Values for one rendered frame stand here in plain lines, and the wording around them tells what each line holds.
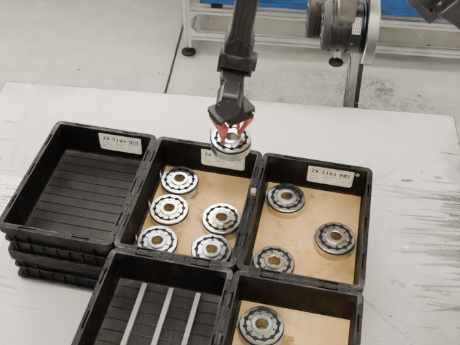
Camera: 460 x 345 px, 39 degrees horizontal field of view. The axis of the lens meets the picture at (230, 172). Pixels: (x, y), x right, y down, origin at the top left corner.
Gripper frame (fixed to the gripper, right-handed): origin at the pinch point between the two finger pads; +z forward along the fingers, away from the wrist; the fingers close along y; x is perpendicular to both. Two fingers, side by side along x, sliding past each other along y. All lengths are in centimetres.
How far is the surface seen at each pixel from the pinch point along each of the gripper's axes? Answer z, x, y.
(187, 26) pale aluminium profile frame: 90, 164, 74
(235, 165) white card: 18.1, 4.7, 4.5
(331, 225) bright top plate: 19.4, -25.5, 15.6
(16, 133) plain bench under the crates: 36, 68, -41
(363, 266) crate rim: 12.1, -43.1, 10.2
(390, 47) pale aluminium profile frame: 95, 98, 162
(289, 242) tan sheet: 22.1, -22.9, 4.3
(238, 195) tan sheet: 22.3, -2.1, 1.5
